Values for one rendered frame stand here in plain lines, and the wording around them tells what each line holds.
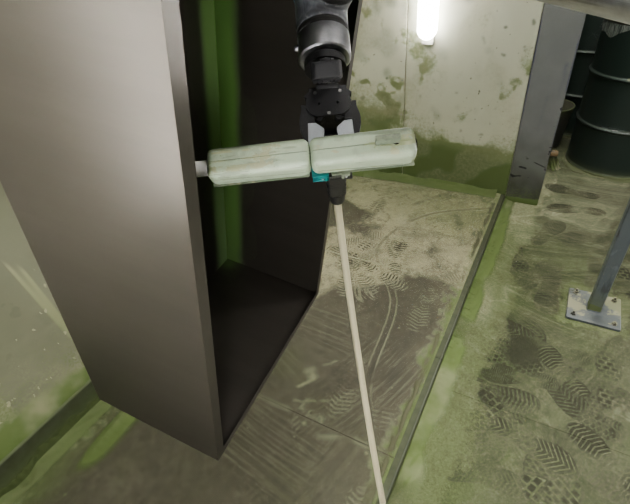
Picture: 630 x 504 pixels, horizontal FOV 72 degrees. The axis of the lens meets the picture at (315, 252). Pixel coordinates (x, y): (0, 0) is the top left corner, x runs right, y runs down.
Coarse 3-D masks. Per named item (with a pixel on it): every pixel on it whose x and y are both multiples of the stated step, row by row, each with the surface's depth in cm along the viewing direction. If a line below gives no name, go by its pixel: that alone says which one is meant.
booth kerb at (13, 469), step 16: (80, 400) 157; (96, 400) 163; (64, 416) 153; (80, 416) 159; (32, 432) 144; (48, 432) 149; (64, 432) 154; (16, 448) 140; (32, 448) 145; (48, 448) 150; (0, 464) 136; (16, 464) 141; (32, 464) 146; (0, 480) 137; (16, 480) 142; (0, 496) 138
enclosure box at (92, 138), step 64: (0, 0) 44; (64, 0) 41; (128, 0) 38; (192, 0) 91; (256, 0) 94; (0, 64) 50; (64, 64) 46; (128, 64) 43; (192, 64) 98; (256, 64) 103; (0, 128) 58; (64, 128) 52; (128, 128) 48; (192, 128) 106; (256, 128) 114; (64, 192) 60; (128, 192) 55; (192, 192) 52; (256, 192) 127; (320, 192) 118; (64, 256) 71; (128, 256) 64; (192, 256) 57; (256, 256) 144; (320, 256) 132; (64, 320) 88; (128, 320) 76; (192, 320) 67; (256, 320) 132; (128, 384) 94; (192, 384) 81; (256, 384) 116
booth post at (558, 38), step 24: (552, 24) 201; (576, 24) 196; (552, 48) 206; (576, 48) 201; (552, 72) 211; (528, 96) 222; (552, 96) 217; (528, 120) 229; (552, 120) 223; (528, 144) 236; (552, 144) 230; (528, 168) 243; (528, 192) 251
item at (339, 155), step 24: (264, 144) 63; (288, 144) 63; (312, 144) 63; (336, 144) 62; (360, 144) 62; (384, 144) 62; (408, 144) 61; (216, 168) 63; (240, 168) 63; (264, 168) 63; (288, 168) 63; (312, 168) 65; (336, 168) 63; (360, 168) 64; (384, 168) 65; (336, 192) 75
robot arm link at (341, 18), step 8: (296, 0) 73; (304, 0) 71; (312, 0) 70; (320, 0) 69; (296, 8) 73; (304, 8) 71; (312, 8) 70; (320, 8) 70; (328, 8) 70; (336, 8) 70; (344, 8) 72; (296, 16) 73; (304, 16) 71; (312, 16) 70; (320, 16) 70; (328, 16) 70; (336, 16) 70; (344, 16) 72; (296, 24) 74; (304, 24) 71; (344, 24) 71; (296, 32) 74
